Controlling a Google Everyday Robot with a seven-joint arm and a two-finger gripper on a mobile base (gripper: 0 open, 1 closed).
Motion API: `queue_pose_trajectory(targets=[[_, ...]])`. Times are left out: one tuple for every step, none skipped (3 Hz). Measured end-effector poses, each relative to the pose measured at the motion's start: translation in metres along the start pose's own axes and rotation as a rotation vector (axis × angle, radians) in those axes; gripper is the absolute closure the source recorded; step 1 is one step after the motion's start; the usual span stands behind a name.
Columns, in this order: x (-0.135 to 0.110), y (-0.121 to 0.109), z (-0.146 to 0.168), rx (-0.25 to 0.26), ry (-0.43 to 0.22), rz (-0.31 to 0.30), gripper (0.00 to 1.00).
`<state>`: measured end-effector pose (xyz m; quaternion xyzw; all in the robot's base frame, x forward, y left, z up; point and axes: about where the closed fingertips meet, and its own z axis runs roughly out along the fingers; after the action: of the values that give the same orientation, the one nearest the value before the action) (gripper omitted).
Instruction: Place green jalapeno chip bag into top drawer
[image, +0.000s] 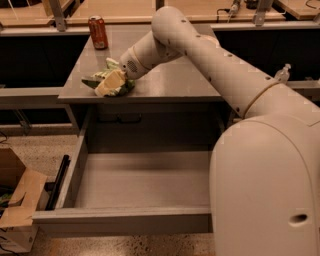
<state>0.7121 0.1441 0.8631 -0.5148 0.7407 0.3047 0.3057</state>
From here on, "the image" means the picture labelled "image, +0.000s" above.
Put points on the open grey top drawer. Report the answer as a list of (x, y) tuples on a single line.
[(145, 174)]

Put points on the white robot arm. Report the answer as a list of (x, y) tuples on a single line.
[(264, 173)]

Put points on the red soda can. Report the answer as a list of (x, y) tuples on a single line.
[(98, 32)]

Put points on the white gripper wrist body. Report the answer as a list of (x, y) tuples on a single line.
[(129, 64)]

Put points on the grey cabinet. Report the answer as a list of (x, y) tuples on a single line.
[(174, 86)]

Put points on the green jalapeno chip bag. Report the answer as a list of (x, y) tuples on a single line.
[(94, 80)]

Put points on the cardboard box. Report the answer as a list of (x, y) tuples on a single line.
[(22, 194)]

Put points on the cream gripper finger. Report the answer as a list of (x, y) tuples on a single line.
[(112, 84)]

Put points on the black drawer slide rail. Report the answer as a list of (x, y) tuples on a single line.
[(53, 188)]

